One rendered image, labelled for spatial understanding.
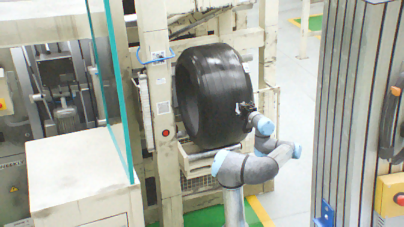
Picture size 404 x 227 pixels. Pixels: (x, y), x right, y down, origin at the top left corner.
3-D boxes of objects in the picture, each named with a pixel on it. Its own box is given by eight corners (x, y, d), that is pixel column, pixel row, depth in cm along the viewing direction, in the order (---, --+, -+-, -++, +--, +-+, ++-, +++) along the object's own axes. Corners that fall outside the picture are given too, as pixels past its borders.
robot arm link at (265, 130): (260, 139, 229) (261, 121, 227) (250, 130, 239) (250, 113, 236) (275, 137, 232) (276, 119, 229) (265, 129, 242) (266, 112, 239)
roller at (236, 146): (183, 153, 285) (184, 159, 287) (186, 157, 281) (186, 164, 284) (239, 140, 295) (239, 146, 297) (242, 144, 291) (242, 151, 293)
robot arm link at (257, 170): (272, 165, 189) (303, 137, 232) (244, 159, 193) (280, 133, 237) (269, 194, 191) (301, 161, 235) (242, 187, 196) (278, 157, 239)
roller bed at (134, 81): (141, 129, 318) (136, 86, 304) (136, 119, 330) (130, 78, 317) (171, 122, 323) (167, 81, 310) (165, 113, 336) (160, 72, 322)
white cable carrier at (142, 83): (148, 152, 282) (139, 75, 260) (146, 148, 286) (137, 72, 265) (156, 151, 283) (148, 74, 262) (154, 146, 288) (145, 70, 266)
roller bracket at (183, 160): (184, 172, 281) (183, 157, 276) (165, 139, 315) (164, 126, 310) (190, 170, 282) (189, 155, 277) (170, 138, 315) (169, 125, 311)
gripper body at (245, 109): (250, 99, 253) (261, 107, 242) (251, 115, 256) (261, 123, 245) (236, 102, 251) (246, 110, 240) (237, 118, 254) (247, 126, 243)
